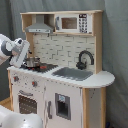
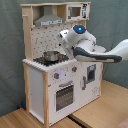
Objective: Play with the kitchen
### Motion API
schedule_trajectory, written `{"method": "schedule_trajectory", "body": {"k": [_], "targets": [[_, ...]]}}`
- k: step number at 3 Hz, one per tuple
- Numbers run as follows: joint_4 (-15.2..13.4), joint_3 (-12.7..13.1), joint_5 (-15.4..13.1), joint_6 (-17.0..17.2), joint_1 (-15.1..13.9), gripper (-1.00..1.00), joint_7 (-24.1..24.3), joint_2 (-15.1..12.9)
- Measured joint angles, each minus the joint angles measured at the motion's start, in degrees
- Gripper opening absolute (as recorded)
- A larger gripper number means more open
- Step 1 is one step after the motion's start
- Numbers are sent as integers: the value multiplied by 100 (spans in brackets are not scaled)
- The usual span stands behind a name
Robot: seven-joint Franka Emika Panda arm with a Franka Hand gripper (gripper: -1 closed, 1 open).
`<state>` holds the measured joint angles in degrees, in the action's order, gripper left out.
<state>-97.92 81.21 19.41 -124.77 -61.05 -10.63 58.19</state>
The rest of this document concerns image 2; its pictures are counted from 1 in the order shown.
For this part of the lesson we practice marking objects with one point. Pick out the red oven knob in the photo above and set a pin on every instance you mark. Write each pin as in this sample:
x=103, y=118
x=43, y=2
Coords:
x=74, y=69
x=56, y=75

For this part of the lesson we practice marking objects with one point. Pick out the grey cupboard door handle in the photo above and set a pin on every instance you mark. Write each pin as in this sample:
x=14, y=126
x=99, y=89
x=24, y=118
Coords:
x=84, y=83

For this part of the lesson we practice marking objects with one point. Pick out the grey range hood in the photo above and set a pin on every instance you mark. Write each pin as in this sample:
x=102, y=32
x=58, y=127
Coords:
x=48, y=18

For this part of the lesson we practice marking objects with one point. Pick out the grey toy ice dispenser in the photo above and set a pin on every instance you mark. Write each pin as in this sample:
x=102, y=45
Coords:
x=91, y=73

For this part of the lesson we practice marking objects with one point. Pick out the toy oven door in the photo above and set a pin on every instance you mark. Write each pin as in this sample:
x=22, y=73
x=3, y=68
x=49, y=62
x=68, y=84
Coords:
x=65, y=96

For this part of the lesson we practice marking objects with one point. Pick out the red right oven knob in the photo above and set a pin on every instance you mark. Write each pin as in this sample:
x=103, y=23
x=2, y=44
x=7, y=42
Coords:
x=74, y=69

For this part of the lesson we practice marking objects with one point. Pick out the silver toy pot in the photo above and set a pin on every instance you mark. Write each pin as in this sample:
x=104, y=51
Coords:
x=51, y=55

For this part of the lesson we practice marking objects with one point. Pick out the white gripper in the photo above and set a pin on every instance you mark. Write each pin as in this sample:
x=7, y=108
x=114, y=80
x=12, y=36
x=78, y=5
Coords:
x=62, y=42

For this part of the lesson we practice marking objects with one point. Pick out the toy microwave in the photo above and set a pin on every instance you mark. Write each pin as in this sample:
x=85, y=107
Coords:
x=78, y=11

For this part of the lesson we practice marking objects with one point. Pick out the wooden toy kitchen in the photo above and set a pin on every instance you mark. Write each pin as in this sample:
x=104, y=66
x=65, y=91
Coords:
x=40, y=84

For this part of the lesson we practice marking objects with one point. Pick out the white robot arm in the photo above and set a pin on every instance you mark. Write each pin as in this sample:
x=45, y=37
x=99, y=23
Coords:
x=79, y=44

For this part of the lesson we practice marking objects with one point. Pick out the red left oven knob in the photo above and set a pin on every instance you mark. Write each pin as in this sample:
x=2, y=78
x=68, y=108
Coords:
x=56, y=75

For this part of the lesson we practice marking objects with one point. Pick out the black toy stovetop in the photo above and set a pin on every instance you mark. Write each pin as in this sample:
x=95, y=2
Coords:
x=42, y=60

